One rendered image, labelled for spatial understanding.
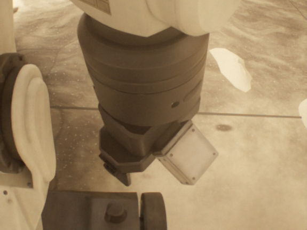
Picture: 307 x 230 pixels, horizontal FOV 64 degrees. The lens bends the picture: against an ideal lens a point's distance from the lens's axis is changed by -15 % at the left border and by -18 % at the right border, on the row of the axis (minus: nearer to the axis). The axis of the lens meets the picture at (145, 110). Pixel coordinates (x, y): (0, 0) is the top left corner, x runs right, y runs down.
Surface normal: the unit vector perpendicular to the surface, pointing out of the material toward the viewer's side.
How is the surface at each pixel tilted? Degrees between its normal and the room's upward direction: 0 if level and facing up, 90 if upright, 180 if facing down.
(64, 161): 0
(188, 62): 95
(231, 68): 50
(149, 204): 18
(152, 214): 2
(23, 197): 73
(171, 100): 98
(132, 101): 102
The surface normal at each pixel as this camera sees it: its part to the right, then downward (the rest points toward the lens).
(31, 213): 0.08, 0.51
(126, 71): -0.20, 0.84
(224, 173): 0.07, -0.67
